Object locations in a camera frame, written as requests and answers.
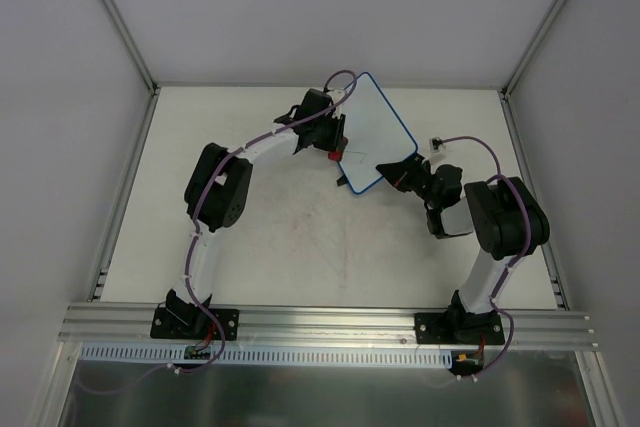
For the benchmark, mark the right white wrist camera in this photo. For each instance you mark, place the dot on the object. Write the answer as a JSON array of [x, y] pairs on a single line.
[[436, 145]]

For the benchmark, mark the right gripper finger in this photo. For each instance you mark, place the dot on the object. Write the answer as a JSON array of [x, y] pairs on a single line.
[[407, 184], [396, 173]]

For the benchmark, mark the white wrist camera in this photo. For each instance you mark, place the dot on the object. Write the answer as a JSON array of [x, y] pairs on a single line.
[[436, 145], [337, 97]]

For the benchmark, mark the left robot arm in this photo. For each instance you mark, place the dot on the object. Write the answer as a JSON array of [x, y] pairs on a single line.
[[216, 197]]

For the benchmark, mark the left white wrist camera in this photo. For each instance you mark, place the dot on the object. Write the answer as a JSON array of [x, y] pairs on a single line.
[[337, 97]]

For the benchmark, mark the red whiteboard eraser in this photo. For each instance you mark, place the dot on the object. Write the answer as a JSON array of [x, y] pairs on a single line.
[[336, 154]]

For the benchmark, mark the right aluminium frame post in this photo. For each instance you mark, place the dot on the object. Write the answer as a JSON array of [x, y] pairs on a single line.
[[536, 42]]

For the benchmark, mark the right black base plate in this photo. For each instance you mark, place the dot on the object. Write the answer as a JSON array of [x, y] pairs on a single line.
[[467, 329]]

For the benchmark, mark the blue framed whiteboard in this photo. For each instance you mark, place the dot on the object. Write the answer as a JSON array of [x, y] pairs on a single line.
[[375, 133]]

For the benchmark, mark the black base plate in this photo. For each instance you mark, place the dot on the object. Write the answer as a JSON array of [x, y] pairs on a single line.
[[222, 322], [467, 329]]

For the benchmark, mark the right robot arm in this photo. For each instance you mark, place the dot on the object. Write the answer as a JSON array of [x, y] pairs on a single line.
[[508, 224]]

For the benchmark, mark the aluminium frame post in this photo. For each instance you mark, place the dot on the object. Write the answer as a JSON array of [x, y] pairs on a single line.
[[117, 20], [536, 42]]

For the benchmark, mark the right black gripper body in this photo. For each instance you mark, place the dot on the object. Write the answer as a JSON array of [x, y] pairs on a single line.
[[411, 178]]

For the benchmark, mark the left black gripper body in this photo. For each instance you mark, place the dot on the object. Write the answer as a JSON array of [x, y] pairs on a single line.
[[338, 133]]

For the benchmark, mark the aluminium mounting rail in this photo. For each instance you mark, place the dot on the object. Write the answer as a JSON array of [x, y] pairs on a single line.
[[337, 327]]

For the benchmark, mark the white slotted cable duct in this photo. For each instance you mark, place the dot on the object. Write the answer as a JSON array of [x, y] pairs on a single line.
[[263, 355]]

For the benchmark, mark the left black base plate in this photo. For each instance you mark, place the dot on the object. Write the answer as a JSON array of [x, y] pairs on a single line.
[[222, 322]]

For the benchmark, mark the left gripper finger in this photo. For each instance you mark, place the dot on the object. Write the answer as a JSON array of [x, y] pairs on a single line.
[[330, 145], [341, 139]]

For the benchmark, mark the left aluminium frame post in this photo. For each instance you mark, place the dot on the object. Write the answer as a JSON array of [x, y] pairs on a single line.
[[117, 20]]

